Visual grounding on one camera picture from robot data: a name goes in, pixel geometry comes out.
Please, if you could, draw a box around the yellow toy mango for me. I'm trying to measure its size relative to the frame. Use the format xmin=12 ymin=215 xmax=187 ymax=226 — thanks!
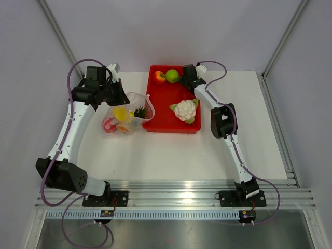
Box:
xmin=113 ymin=106 xmax=134 ymax=122

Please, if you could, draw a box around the toy cauliflower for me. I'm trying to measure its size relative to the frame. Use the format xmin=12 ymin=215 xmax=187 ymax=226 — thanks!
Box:
xmin=170 ymin=98 xmax=199 ymax=125

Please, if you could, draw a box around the red toy apple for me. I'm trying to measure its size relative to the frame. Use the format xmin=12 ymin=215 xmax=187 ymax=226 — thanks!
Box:
xmin=102 ymin=118 xmax=116 ymax=133

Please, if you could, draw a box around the clear zip top bag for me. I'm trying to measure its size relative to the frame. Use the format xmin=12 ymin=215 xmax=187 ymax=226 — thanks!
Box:
xmin=101 ymin=92 xmax=155 ymax=134

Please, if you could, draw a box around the toy pineapple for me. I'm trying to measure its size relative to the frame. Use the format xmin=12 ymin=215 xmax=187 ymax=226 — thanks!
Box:
xmin=116 ymin=106 xmax=148 ymax=133

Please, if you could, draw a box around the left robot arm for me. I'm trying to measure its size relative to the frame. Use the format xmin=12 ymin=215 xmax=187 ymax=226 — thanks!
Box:
xmin=36 ymin=63 xmax=130 ymax=207

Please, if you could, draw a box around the green toy apple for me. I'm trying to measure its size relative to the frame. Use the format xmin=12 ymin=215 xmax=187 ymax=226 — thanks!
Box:
xmin=165 ymin=69 xmax=179 ymax=84

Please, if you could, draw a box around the red toy tomato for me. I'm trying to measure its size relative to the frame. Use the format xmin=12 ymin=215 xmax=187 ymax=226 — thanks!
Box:
xmin=153 ymin=71 xmax=166 ymax=85

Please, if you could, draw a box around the left circuit board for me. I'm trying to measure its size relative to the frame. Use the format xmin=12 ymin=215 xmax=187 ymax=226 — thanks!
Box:
xmin=100 ymin=210 xmax=114 ymax=218

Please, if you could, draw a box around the circuit board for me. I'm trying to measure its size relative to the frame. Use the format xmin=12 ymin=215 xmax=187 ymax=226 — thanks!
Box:
xmin=100 ymin=210 xmax=114 ymax=218
xmin=238 ymin=210 xmax=256 ymax=226

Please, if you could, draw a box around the right circuit board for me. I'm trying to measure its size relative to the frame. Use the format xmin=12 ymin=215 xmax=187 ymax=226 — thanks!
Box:
xmin=238 ymin=210 xmax=256 ymax=226

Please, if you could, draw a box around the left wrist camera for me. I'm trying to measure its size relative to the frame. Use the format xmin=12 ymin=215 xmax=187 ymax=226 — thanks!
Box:
xmin=107 ymin=63 xmax=120 ymax=74

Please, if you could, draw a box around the left aluminium frame post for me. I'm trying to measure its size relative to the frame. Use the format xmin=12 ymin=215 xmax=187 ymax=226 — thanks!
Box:
xmin=37 ymin=0 xmax=77 ymax=64

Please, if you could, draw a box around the aluminium frame post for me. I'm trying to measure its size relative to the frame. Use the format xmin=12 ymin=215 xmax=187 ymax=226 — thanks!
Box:
xmin=37 ymin=0 xmax=77 ymax=64
xmin=261 ymin=0 xmax=311 ymax=80

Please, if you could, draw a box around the right side aluminium rail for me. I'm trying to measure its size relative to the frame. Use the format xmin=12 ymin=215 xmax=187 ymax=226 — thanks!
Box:
xmin=256 ymin=72 xmax=301 ymax=188

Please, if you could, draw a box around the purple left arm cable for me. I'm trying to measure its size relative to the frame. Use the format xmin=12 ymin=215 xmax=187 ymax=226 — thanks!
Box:
xmin=40 ymin=58 xmax=114 ymax=246

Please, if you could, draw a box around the right aluminium frame post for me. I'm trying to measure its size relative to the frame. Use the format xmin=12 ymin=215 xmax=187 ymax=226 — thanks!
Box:
xmin=261 ymin=0 xmax=311 ymax=80

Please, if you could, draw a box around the white slotted cable duct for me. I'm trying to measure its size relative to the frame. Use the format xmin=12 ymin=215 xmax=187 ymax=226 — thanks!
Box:
xmin=46 ymin=209 xmax=239 ymax=220

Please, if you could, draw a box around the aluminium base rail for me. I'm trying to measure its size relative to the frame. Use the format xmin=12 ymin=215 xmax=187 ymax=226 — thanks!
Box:
xmin=36 ymin=178 xmax=317 ymax=212

